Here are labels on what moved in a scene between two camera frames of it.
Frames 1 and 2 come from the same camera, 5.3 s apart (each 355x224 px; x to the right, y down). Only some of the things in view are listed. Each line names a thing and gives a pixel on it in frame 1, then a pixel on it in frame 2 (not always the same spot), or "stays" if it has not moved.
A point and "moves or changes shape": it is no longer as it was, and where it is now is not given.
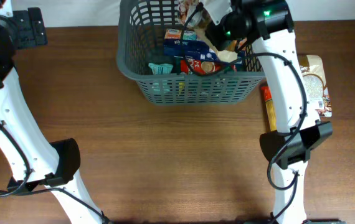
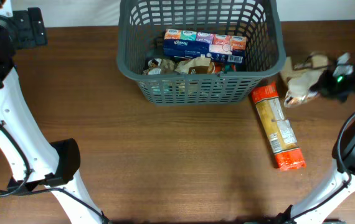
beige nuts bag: [193, 15] → [195, 66]
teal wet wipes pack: [160, 68] → [164, 89]
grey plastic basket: [142, 26] stays
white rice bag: [313, 72] moves or changes shape
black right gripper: [216, 39] → [321, 87]
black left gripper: [32, 27] stays
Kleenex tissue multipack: [184, 43] stays
